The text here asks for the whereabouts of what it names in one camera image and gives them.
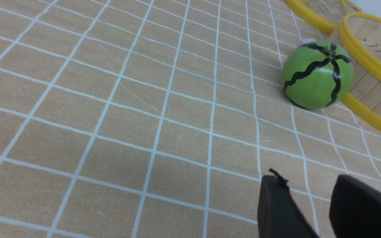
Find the bamboo steamer tray yellow rim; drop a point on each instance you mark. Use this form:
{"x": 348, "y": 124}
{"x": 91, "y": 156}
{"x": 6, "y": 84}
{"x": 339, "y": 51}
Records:
{"x": 360, "y": 34}

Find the green toy watermelon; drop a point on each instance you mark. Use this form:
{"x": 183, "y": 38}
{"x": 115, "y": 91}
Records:
{"x": 317, "y": 74}

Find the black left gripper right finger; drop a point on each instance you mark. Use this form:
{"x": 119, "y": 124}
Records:
{"x": 355, "y": 209}

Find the pink foam cube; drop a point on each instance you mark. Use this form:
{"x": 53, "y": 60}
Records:
{"x": 305, "y": 41}

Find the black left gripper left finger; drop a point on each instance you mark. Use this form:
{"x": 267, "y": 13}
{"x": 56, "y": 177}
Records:
{"x": 278, "y": 215}

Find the checkered orange tablecloth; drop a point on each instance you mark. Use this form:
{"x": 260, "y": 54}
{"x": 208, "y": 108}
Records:
{"x": 158, "y": 118}

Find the bamboo steamer lid yellow rim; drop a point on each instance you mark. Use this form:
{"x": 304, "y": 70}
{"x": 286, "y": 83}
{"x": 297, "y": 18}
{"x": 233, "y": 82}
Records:
{"x": 323, "y": 15}

